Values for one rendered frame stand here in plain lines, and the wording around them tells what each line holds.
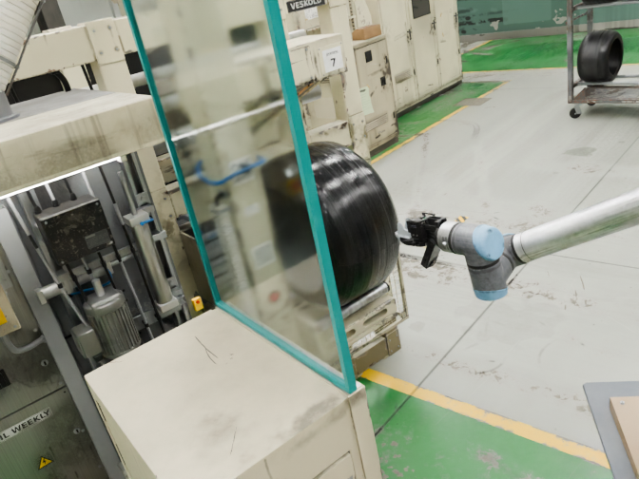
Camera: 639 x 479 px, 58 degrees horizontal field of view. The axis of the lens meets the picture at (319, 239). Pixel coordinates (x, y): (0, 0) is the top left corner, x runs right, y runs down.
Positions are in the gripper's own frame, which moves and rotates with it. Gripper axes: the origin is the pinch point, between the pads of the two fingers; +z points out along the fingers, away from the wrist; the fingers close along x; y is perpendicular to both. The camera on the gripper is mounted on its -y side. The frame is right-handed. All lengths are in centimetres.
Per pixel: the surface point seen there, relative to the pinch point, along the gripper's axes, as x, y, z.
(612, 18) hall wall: -1016, -45, 471
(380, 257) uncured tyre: 1.6, -8.5, 9.9
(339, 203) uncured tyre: 10.9, 13.9, 11.6
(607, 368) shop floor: -116, -122, 8
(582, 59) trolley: -486, -29, 223
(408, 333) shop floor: -79, -110, 106
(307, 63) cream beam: -17, 56, 48
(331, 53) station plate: -28, 57, 48
